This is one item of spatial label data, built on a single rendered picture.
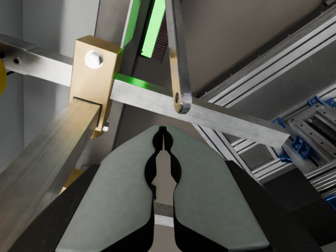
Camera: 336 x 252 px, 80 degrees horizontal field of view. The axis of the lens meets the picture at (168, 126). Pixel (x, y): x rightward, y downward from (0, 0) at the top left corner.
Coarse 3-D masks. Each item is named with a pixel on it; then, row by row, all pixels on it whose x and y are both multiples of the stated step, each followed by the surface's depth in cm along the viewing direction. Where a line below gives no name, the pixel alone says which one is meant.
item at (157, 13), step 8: (160, 0) 32; (160, 8) 33; (152, 16) 34; (160, 16) 34; (152, 24) 34; (152, 32) 35; (144, 40) 35; (152, 40) 35; (144, 48) 36; (152, 48) 36
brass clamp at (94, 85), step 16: (80, 48) 24; (96, 48) 24; (112, 48) 25; (80, 64) 24; (112, 64) 25; (80, 80) 25; (96, 80) 25; (112, 80) 26; (80, 96) 26; (96, 96) 27; (96, 128) 29
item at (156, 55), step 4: (164, 16) 34; (164, 20) 34; (164, 24) 34; (160, 28) 34; (164, 28) 34; (160, 32) 35; (164, 32) 35; (160, 36) 35; (164, 36) 35; (160, 40) 35; (164, 40) 35; (156, 44) 36; (160, 44) 36; (164, 44) 36; (156, 48) 36; (160, 48) 36; (164, 48) 36; (156, 52) 36; (160, 52) 36; (152, 56) 37; (156, 56) 37; (160, 56) 37; (160, 60) 37
